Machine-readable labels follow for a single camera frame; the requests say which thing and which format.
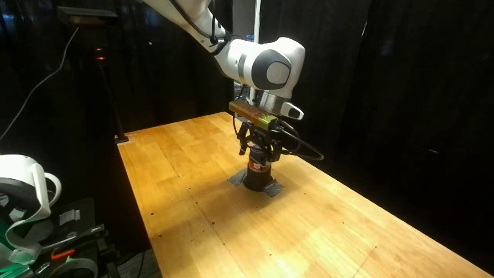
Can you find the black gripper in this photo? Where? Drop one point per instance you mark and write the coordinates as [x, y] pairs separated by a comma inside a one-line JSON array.
[[260, 140]]

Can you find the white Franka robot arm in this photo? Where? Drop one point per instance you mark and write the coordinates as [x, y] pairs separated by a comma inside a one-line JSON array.
[[257, 62]]

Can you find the black cup with red band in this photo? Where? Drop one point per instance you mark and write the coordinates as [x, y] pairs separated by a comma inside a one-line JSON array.
[[257, 178]]

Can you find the grey tape patch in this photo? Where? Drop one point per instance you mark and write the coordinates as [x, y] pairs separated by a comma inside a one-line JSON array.
[[276, 189]]

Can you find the white vertical pole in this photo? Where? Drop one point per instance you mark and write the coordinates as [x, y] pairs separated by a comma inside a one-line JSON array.
[[256, 21]]

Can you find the black curtain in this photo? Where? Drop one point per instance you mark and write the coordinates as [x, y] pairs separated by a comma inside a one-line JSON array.
[[412, 78]]

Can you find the white rounded machine housing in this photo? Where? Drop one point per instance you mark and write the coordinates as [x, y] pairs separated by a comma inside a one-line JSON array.
[[21, 180]]

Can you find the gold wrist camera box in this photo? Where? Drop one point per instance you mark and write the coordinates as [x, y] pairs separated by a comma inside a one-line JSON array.
[[253, 115]]

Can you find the black camera tripod stand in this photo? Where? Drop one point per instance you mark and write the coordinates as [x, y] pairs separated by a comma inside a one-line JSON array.
[[86, 16]]

